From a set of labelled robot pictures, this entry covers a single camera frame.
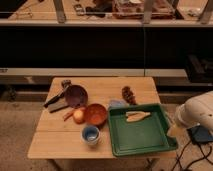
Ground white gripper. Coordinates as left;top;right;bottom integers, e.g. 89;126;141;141
167;105;188;137

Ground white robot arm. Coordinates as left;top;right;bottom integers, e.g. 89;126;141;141
167;91;213;137

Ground green plastic tray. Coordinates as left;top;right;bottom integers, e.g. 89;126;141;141
108;103;178;157

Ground cluttered tray on bench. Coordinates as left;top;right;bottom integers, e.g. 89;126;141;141
112;0;175;19

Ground black power adapter box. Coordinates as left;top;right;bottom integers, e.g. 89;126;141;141
187;125;213;144

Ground light blue sponge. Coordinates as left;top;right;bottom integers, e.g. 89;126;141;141
109;100;126;108

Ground black box on shelf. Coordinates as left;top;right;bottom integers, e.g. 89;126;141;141
185;55;213;83

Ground orange wooden bowl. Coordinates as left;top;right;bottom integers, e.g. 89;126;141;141
84;104;107;126

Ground blue white cup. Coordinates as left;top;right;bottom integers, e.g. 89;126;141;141
82;125;100;146

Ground wooden table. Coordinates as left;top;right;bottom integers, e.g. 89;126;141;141
27;76;179;171

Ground dark purple plate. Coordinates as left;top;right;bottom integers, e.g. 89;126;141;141
65;85;88;108

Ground grey cleaver blade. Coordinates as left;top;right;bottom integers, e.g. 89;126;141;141
48;99;68;113

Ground small grey metal object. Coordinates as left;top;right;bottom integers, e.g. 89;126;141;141
61;80;71;88

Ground black remote on bench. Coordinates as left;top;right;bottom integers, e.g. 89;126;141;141
73;4;85;16

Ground black cable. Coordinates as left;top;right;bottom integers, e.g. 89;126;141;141
174;139;213;171

